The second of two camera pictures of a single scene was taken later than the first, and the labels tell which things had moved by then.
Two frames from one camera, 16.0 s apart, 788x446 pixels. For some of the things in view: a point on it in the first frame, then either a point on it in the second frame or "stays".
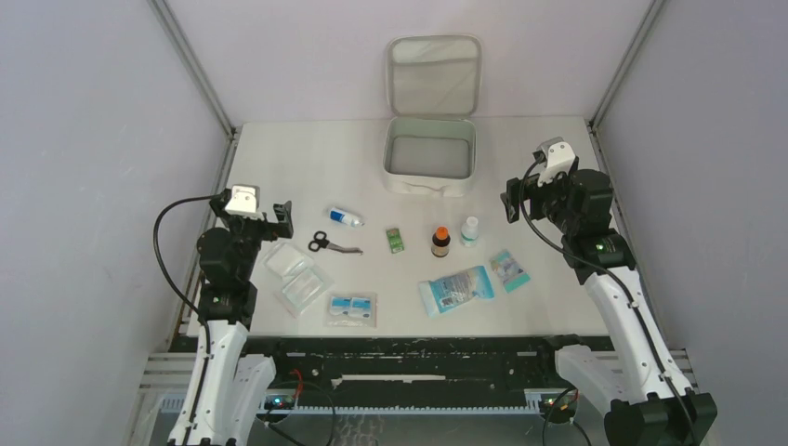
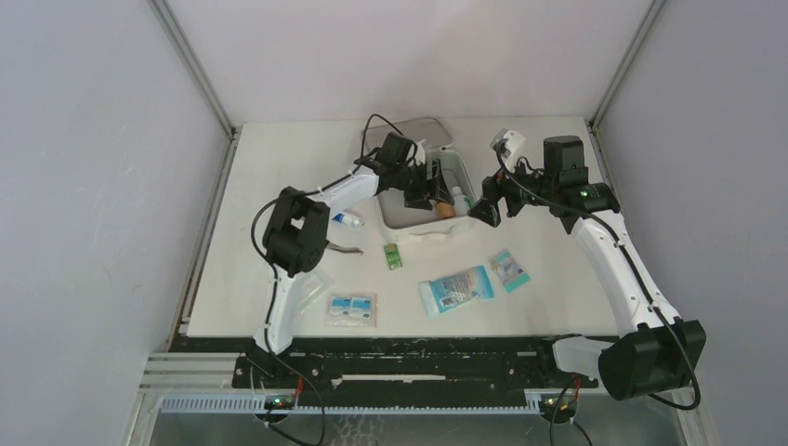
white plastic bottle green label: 469,231 -> 461,203
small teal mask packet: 513,275 stays
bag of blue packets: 351,310 stays
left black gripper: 269,229 -> 434,190
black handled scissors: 321,241 stays
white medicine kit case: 434,99 -> 429,138
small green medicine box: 395,240 -> 393,256
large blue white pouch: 440,294 stays
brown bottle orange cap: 440,242 -> 444,210
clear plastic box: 301,289 stays
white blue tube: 345,217 stays
